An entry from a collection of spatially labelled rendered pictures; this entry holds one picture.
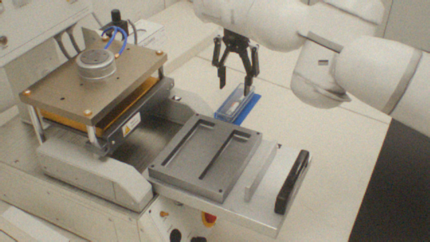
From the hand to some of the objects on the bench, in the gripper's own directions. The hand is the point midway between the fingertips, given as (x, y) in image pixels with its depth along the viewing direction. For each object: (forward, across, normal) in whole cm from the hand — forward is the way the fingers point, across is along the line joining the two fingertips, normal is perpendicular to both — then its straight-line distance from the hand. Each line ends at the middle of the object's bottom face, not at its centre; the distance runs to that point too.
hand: (234, 83), depth 137 cm
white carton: (+6, -44, +9) cm, 46 cm away
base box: (+10, -11, -43) cm, 46 cm away
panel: (+9, +17, -45) cm, 49 cm away
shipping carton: (+10, -15, -73) cm, 75 cm away
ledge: (+10, -42, +34) cm, 55 cm away
